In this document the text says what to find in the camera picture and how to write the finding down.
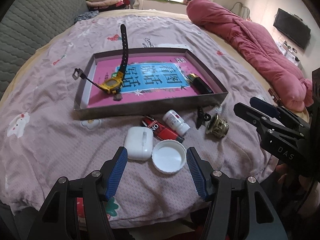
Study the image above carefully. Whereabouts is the stack of folded clothes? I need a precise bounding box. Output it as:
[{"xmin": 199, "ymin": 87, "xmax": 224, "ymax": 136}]
[{"xmin": 86, "ymin": 0, "xmax": 136, "ymax": 12}]

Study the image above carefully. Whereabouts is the yellow black wrist watch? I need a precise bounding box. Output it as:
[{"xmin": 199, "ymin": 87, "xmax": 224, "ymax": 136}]
[{"xmin": 72, "ymin": 24, "xmax": 129, "ymax": 94}]

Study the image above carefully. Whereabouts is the red quilted duvet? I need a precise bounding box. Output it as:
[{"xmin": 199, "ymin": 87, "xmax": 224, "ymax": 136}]
[{"xmin": 186, "ymin": 0, "xmax": 313, "ymax": 112}]

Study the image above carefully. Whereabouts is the black hair claw clip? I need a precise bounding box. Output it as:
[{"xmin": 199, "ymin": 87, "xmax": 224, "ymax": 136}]
[{"xmin": 196, "ymin": 107, "xmax": 212, "ymax": 129}]

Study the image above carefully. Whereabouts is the pink and blue book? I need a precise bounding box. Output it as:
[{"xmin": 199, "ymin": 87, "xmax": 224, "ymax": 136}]
[{"xmin": 87, "ymin": 56, "xmax": 200, "ymax": 108}]

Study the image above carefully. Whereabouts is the brass metal fitting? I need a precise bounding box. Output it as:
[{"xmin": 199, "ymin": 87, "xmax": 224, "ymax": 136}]
[{"xmin": 206, "ymin": 113, "xmax": 229, "ymax": 139}]

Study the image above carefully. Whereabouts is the white plastic jar lid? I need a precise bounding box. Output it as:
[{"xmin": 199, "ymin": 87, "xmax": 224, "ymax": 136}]
[{"xmin": 151, "ymin": 140, "xmax": 187, "ymax": 174}]

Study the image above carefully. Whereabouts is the white earbuds case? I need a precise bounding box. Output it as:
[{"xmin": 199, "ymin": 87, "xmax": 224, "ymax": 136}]
[{"xmin": 124, "ymin": 127, "xmax": 153, "ymax": 161}]

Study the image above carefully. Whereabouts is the black wall television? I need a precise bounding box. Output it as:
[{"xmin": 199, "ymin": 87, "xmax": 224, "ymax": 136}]
[{"xmin": 273, "ymin": 8, "xmax": 311, "ymax": 50}]

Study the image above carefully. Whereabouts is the black gold lighter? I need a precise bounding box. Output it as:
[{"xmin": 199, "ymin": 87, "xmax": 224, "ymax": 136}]
[{"xmin": 187, "ymin": 73, "xmax": 214, "ymax": 94}]

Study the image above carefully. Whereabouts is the white pill bottle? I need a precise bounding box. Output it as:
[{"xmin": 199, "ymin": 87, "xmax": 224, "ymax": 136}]
[{"xmin": 162, "ymin": 110, "xmax": 190, "ymax": 136}]

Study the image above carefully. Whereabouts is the grey cardboard box tray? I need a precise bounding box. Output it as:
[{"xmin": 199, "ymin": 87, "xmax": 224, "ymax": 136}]
[{"xmin": 74, "ymin": 48, "xmax": 228, "ymax": 120}]

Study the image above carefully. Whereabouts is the red black tube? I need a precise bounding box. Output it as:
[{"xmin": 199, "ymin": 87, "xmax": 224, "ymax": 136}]
[{"xmin": 141, "ymin": 116, "xmax": 184, "ymax": 143}]

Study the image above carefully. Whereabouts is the grey quilted headboard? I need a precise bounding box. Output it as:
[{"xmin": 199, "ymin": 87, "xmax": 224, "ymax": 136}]
[{"xmin": 1, "ymin": 0, "xmax": 88, "ymax": 94}]

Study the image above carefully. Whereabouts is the pink patterned bed sheet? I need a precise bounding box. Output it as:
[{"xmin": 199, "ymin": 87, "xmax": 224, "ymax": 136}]
[{"xmin": 1, "ymin": 15, "xmax": 277, "ymax": 213}]

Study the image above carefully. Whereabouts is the dark patterned folded cloth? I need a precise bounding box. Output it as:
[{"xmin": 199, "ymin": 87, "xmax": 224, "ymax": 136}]
[{"xmin": 74, "ymin": 10, "xmax": 99, "ymax": 23}]

